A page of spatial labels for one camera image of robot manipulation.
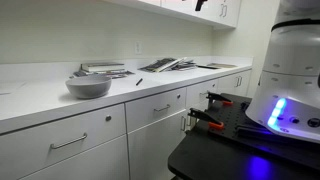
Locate grey bowl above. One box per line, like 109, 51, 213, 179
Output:
65, 73, 113, 100

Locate flat beige booklet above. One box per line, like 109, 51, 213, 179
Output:
206, 62, 238, 70

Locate pile of dark magazines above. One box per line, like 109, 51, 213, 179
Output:
138, 57, 198, 74

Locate white double cabinet doors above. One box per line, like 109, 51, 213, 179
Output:
216, 69, 253, 98

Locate small white drawer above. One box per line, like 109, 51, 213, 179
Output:
185, 78, 220, 110

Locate black clamp orange tips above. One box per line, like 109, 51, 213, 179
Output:
205, 91, 235, 107
187, 107, 225, 131

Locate loose magazines under books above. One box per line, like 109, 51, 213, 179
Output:
71, 69, 136, 80

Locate medium white drawer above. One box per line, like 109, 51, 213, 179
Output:
124, 87, 188, 134

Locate stack of books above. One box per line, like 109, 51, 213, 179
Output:
80, 61, 126, 74

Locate black robot cart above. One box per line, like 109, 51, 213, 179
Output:
167, 92, 320, 180

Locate wide white drawer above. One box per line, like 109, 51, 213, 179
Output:
0, 103, 128, 180

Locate white wall cabinet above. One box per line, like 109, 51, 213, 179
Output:
103, 0, 243, 29

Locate white wall outlet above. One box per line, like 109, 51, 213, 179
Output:
134, 40, 143, 56

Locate silver door handle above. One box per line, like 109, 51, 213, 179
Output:
234, 75, 244, 89
180, 115, 188, 132

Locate short silver drawer handle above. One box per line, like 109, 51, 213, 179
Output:
153, 103, 172, 113

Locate long silver drawer handle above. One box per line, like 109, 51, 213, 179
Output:
49, 132, 89, 150

